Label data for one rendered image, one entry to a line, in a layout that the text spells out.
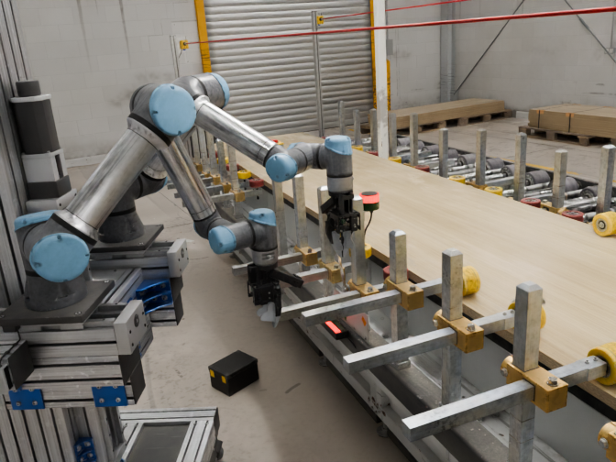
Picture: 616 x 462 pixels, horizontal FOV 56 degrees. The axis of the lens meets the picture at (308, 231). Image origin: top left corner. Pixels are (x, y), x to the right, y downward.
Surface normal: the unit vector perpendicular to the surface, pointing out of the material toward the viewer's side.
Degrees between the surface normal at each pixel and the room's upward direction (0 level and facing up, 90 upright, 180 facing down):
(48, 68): 90
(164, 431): 0
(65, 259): 95
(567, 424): 90
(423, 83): 90
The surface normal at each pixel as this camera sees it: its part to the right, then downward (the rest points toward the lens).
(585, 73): -0.88, 0.21
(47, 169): -0.04, 0.32
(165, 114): 0.64, 0.11
